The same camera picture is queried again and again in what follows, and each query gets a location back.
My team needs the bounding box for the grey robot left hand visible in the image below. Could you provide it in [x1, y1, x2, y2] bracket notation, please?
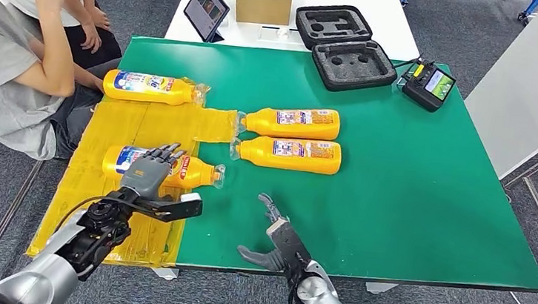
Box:
[119, 137, 189, 204]

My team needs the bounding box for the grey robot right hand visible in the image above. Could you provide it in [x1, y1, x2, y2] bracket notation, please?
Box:
[234, 191, 295, 275]

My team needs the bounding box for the orange detergent bottle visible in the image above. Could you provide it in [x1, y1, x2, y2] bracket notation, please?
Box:
[102, 67, 211, 111]
[233, 100, 344, 145]
[228, 131, 344, 177]
[99, 142, 228, 193]

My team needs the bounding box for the yellow taped cardboard mat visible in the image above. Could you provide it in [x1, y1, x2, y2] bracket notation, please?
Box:
[24, 65, 242, 277]

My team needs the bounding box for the standing person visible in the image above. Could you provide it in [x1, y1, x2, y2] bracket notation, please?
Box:
[0, 0, 128, 75]

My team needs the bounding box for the black tablet with stand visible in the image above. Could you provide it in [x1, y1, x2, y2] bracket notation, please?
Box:
[180, 0, 231, 46]

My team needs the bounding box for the seated person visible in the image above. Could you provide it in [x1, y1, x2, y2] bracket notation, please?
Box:
[0, 0, 118, 168]

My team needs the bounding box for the small white packet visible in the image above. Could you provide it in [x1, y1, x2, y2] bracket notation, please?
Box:
[257, 24, 302, 45]

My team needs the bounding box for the black foam-lined carrying case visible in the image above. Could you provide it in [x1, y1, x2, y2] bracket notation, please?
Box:
[288, 0, 405, 99]

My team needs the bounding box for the black remote controller with screen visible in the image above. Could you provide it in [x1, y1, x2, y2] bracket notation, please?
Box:
[390, 54, 459, 116]

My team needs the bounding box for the white table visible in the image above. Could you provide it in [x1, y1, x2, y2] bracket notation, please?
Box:
[164, 0, 426, 66]
[457, 0, 538, 184]

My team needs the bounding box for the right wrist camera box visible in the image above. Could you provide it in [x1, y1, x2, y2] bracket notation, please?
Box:
[261, 215, 316, 280]

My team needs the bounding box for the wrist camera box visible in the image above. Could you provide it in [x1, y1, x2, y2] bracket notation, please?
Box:
[135, 185, 205, 228]
[261, 215, 316, 280]

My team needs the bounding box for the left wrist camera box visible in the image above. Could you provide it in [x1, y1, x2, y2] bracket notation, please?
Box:
[135, 185, 205, 228]

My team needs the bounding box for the blue metal cart frame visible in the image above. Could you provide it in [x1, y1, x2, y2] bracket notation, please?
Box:
[396, 0, 538, 24]

